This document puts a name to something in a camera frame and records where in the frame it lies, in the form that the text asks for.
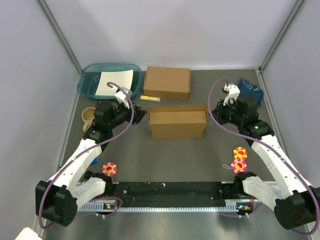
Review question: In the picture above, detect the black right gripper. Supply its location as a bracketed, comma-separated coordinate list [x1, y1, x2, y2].
[208, 97, 244, 127]

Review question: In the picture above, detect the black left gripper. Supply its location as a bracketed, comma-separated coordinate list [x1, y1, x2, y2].
[107, 100, 148, 130]

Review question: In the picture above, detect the brown cardboard box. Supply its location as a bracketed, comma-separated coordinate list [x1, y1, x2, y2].
[143, 66, 191, 100]
[148, 104, 208, 139]

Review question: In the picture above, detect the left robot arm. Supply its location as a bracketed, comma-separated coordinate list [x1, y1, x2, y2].
[35, 100, 147, 227]

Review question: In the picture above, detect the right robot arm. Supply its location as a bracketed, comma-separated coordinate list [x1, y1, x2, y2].
[209, 95, 320, 235]

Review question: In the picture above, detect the folded brown cardboard box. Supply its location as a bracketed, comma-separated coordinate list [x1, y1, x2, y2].
[143, 66, 191, 100]

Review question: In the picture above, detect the yellow white marker pen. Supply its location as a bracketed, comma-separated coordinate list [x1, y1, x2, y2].
[140, 95, 161, 102]

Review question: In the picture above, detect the white paper sheet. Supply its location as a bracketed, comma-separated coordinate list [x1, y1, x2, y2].
[95, 69, 134, 97]

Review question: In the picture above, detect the dark blue crumpled bag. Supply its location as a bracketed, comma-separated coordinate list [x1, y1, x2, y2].
[237, 78, 264, 107]

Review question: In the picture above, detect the orange flower toy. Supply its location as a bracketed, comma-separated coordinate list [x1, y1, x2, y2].
[233, 146, 248, 160]

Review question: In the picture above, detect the beige ceramic mug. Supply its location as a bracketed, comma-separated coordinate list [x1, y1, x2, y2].
[81, 107, 96, 133]

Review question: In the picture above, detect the pink flower toy right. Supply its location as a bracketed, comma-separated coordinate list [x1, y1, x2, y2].
[230, 158, 247, 174]

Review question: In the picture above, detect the pink flower toy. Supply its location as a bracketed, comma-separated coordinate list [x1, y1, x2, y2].
[230, 158, 247, 174]
[101, 162, 118, 177]

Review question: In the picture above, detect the teal plastic bin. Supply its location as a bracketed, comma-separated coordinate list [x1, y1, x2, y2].
[77, 63, 143, 100]

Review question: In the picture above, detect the pink flower toy left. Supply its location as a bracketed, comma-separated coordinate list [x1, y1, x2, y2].
[101, 162, 118, 177]

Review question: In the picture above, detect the small blue plastic block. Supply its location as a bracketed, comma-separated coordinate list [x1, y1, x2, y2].
[91, 157, 98, 165]

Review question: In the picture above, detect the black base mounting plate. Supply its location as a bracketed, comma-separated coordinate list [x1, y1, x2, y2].
[97, 181, 260, 207]

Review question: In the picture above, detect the white object bottom corner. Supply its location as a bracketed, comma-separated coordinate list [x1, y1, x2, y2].
[15, 227, 43, 240]

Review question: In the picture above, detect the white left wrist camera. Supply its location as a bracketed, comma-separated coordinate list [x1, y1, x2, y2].
[114, 87, 132, 109]

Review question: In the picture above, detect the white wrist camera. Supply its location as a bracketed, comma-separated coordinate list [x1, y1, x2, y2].
[114, 87, 132, 109]
[222, 83, 240, 106]

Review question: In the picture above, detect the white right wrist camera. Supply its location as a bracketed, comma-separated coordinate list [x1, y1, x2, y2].
[222, 83, 240, 106]

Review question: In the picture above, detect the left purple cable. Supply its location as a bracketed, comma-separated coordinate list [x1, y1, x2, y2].
[39, 81, 134, 230]

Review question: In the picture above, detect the grey slotted cable duct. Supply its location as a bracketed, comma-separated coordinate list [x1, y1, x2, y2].
[78, 201, 253, 213]

